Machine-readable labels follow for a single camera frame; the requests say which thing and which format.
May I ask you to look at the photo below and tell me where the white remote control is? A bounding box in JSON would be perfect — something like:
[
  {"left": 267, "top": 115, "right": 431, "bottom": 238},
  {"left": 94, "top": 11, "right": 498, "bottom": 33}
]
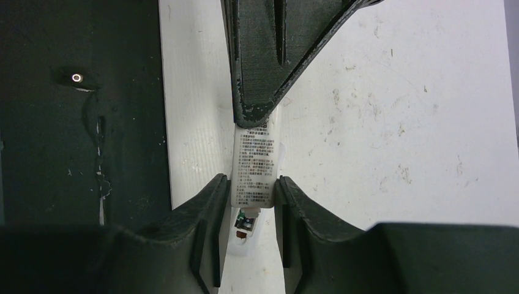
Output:
[{"left": 226, "top": 141, "right": 286, "bottom": 257}]

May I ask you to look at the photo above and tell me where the white battery cover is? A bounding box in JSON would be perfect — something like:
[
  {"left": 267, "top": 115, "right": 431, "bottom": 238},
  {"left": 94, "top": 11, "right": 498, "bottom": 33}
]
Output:
[{"left": 231, "top": 107, "right": 281, "bottom": 208}]

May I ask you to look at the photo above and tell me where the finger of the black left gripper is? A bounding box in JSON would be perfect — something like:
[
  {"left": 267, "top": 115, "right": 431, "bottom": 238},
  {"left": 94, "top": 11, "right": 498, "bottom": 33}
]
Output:
[
  {"left": 220, "top": 0, "right": 236, "bottom": 122},
  {"left": 231, "top": 0, "right": 377, "bottom": 129}
]

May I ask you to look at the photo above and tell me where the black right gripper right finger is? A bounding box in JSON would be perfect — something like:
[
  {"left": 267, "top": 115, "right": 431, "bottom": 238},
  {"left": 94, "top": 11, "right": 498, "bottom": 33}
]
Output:
[{"left": 274, "top": 176, "right": 518, "bottom": 293}]

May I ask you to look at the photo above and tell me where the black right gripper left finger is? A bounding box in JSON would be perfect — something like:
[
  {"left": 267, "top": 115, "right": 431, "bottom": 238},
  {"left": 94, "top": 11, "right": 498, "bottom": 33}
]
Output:
[{"left": 1, "top": 174, "right": 231, "bottom": 293}]

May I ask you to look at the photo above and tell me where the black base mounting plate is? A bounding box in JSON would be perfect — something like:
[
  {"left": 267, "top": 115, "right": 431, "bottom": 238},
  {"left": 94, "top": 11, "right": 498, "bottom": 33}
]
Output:
[{"left": 1, "top": 1, "right": 171, "bottom": 230}]

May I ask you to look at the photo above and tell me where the green AAA battery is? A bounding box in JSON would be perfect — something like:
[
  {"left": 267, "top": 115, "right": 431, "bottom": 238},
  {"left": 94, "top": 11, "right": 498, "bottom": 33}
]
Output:
[{"left": 234, "top": 209, "right": 256, "bottom": 232}]

